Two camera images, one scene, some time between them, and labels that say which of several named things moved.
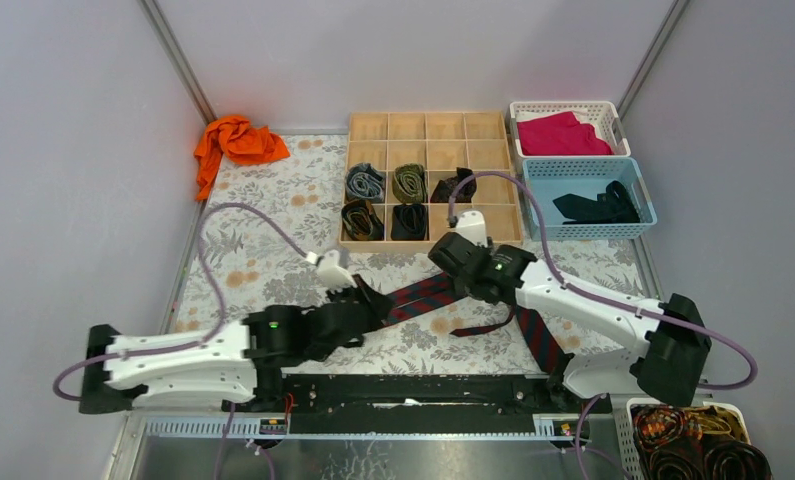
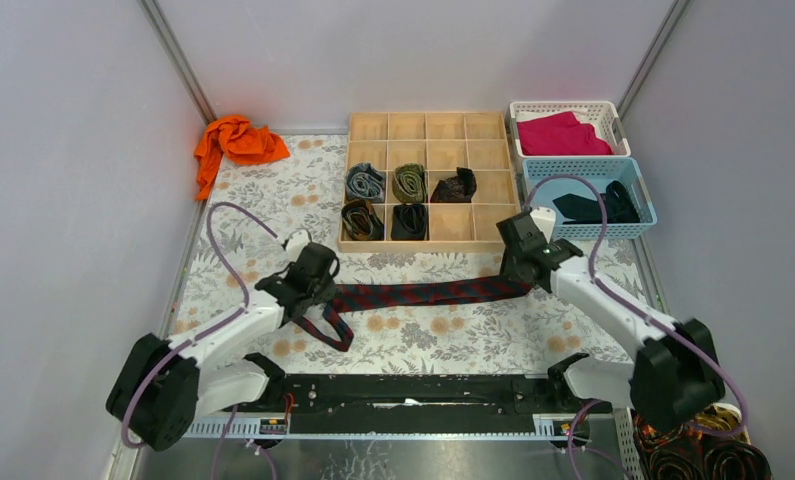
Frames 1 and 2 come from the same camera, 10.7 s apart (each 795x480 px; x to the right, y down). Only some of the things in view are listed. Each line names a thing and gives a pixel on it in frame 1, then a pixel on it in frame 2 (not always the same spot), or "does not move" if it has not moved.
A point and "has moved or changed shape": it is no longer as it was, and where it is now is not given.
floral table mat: x=262 y=228 does not move
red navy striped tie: x=447 y=287 has moved or changed shape
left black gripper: x=360 y=307 to x=310 y=295
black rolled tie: x=409 y=222 does not move
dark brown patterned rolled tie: x=446 y=186 does not move
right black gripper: x=488 y=249 to x=506 y=268
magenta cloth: x=560 y=134 does not move
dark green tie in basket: x=614 y=205 does not move
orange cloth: x=240 y=143 does not move
